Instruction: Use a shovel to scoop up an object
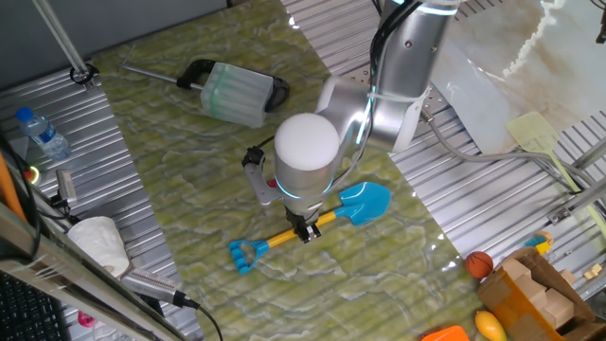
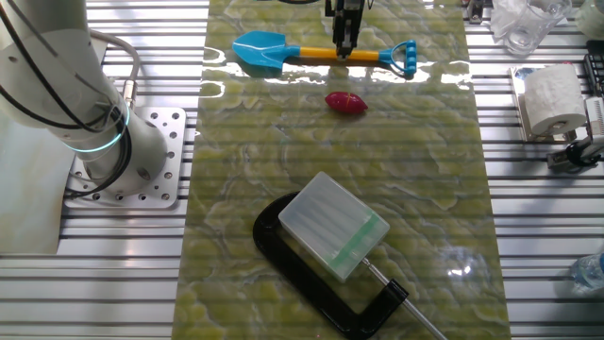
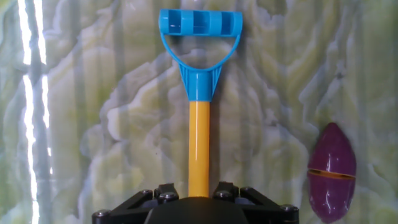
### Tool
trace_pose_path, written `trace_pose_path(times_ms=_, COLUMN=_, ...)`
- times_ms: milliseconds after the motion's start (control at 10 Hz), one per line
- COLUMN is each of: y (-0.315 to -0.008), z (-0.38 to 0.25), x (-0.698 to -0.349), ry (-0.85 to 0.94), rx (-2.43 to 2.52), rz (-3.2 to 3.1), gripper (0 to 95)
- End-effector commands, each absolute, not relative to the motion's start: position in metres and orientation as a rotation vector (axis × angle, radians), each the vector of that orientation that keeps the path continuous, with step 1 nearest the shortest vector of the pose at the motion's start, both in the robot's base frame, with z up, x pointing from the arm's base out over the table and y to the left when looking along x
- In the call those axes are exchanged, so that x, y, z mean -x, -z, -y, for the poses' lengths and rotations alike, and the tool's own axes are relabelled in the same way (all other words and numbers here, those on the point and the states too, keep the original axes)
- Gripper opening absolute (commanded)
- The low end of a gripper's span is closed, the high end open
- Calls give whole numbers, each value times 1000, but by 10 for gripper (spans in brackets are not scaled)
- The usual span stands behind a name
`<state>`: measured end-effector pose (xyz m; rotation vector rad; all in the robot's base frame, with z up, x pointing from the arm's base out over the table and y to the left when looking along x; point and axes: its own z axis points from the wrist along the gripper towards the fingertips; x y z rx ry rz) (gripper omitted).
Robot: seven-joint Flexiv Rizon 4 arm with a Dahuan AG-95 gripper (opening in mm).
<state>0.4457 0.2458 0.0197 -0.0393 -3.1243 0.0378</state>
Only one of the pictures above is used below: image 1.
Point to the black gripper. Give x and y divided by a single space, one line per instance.
298 220

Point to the blue and yellow toy shovel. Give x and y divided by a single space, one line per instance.
364 201

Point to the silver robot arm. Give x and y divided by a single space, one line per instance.
308 156

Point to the pink plastic object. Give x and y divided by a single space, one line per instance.
86 319

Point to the green marbled table mat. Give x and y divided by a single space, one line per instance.
308 293

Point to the translucent plastic tip box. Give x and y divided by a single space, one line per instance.
237 95

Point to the orange plastic toy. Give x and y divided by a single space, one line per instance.
445 334

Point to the small orange toy basketball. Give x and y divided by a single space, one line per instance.
479 265

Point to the yellow toy mango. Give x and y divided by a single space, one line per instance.
490 327

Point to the brown cardboard box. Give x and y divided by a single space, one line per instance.
506 303

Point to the white toilet paper roll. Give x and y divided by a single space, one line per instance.
99 241

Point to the plain wooden block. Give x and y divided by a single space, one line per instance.
516 269
559 308
530 290

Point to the blue toy block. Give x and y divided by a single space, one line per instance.
534 241

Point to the yellow toy block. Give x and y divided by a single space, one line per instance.
543 247

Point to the pale yellow fly swatter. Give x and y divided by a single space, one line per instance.
532 132

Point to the small wooden block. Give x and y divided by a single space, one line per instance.
593 271
568 277

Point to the clear water bottle blue cap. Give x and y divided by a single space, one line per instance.
45 137

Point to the red emergency stop button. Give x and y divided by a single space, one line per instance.
30 176

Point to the black keyboard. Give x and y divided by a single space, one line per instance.
28 312

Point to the white marbled sheet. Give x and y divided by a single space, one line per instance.
558 66

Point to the aluminium stand pole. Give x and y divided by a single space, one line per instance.
59 33

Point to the black hanging device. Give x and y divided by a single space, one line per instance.
602 30

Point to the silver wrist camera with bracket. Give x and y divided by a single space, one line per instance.
260 182

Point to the long silver depth camera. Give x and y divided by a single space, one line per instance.
149 284

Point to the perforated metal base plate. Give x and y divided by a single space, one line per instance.
435 102

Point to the aluminium frame bar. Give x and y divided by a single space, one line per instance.
71 279

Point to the small grey camera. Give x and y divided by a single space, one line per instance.
65 185

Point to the aluminium profile with bracket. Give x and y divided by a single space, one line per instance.
584 196

